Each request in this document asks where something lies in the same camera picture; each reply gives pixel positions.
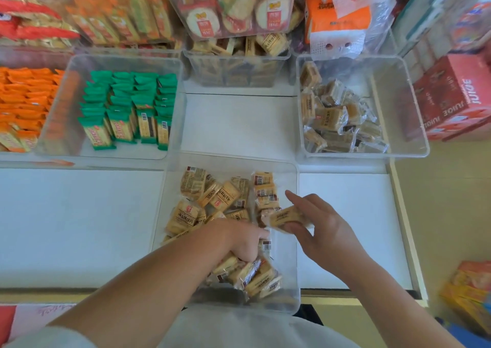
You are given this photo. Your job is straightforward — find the clear bin of clear-wrapped cakes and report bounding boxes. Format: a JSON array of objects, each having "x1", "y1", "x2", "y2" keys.
[{"x1": 295, "y1": 53, "x2": 431, "y2": 159}]

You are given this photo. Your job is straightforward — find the clear bin of beige pile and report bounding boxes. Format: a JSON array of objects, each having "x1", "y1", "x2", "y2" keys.
[{"x1": 151, "y1": 151, "x2": 302, "y2": 316}]

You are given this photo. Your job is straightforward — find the person's white shirt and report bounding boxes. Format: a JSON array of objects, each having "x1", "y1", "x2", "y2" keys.
[{"x1": 0, "y1": 305, "x2": 363, "y2": 348}]

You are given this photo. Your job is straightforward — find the pile of clear-wrapped cakes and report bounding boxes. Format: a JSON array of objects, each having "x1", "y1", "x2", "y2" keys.
[{"x1": 299, "y1": 61, "x2": 390, "y2": 154}]

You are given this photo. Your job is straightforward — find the rows of green biscuit packets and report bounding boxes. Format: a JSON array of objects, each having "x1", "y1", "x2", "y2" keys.
[{"x1": 78, "y1": 70, "x2": 179, "y2": 152}]

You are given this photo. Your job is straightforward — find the clear bin of green packets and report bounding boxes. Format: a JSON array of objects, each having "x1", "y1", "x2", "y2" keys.
[{"x1": 36, "y1": 53, "x2": 187, "y2": 161}]

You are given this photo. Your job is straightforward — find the clear bin of orange packets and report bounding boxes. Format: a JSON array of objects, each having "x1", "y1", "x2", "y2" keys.
[{"x1": 0, "y1": 48, "x2": 75, "y2": 165}]

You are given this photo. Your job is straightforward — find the heap of red gold packets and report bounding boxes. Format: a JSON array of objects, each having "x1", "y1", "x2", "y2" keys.
[{"x1": 0, "y1": 0, "x2": 82, "y2": 50}]

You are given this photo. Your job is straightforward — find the heap of tan bars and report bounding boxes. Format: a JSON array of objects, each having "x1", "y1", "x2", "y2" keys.
[{"x1": 190, "y1": 33, "x2": 291, "y2": 88}]

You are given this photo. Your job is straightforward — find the person's left forearm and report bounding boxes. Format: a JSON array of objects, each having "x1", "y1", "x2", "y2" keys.
[{"x1": 48, "y1": 221, "x2": 230, "y2": 348}]

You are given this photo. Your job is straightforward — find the clear bin of tan bars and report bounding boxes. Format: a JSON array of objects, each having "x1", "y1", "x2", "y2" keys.
[{"x1": 183, "y1": 33, "x2": 293, "y2": 90}]

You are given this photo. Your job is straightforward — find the person's right hand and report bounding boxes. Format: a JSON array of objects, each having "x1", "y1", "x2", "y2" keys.
[{"x1": 281, "y1": 190, "x2": 370, "y2": 282}]

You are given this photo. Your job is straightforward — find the beige snack packet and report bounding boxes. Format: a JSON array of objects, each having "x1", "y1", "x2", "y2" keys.
[{"x1": 267, "y1": 205, "x2": 313, "y2": 232}]

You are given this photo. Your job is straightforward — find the person's left hand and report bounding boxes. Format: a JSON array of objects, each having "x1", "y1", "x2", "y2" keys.
[{"x1": 210, "y1": 219, "x2": 271, "y2": 264}]

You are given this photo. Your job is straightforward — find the orange white tissue pack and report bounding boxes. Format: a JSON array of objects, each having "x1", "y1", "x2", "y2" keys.
[{"x1": 304, "y1": 0, "x2": 397, "y2": 61}]

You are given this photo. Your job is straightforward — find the rows of mixed orange-green packets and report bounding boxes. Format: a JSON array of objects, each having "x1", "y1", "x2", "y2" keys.
[{"x1": 65, "y1": 0, "x2": 175, "y2": 46}]

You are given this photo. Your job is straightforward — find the person's right forearm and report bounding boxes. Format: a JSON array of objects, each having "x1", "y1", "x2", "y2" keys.
[{"x1": 341, "y1": 252, "x2": 465, "y2": 348}]

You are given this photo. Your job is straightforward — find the red juice carton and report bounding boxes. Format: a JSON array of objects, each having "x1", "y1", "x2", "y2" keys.
[{"x1": 411, "y1": 53, "x2": 491, "y2": 142}]

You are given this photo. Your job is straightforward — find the clear bin of mixed packets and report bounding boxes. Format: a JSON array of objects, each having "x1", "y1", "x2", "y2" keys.
[{"x1": 36, "y1": 0, "x2": 184, "y2": 50}]

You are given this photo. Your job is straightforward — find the white teal carton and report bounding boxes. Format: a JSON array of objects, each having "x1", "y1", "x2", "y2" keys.
[{"x1": 390, "y1": 0, "x2": 491, "y2": 85}]

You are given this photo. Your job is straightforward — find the heap of round cracker packs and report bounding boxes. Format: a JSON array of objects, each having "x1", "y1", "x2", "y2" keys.
[{"x1": 174, "y1": 0, "x2": 304, "y2": 39}]

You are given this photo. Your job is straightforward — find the orange yellow boxes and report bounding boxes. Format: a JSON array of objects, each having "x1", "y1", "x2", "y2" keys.
[{"x1": 438, "y1": 260, "x2": 491, "y2": 338}]

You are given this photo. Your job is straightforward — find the pile of beige wrapped snacks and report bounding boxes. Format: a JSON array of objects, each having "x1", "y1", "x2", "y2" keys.
[{"x1": 163, "y1": 166, "x2": 286, "y2": 300}]

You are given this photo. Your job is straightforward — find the rows of orange biscuit packets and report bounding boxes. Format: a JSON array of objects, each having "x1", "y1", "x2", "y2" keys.
[{"x1": 0, "y1": 67, "x2": 66, "y2": 153}]

